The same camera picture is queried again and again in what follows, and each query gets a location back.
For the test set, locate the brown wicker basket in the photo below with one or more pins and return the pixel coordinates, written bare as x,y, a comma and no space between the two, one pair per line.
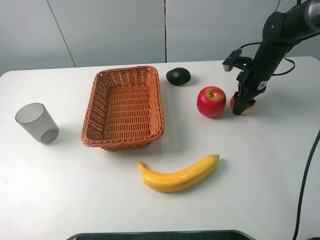
124,110

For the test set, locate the dark green avocado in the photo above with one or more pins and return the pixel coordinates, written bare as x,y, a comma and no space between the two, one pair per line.
178,76

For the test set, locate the grey translucent plastic cup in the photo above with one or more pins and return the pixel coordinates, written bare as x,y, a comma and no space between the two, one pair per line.
37,121

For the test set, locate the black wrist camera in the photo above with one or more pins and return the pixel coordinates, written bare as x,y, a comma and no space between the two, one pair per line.
236,60

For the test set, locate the red apple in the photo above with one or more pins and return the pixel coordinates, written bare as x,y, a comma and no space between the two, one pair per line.
211,101

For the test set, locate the orange peach fruit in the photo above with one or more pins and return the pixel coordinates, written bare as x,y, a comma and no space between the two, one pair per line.
245,112

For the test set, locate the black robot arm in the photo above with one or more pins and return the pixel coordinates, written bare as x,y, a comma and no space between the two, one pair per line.
281,32

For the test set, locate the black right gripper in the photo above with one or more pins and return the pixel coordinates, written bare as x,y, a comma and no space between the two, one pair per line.
250,85

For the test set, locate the yellow banana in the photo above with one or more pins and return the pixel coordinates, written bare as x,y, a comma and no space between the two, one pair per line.
179,180

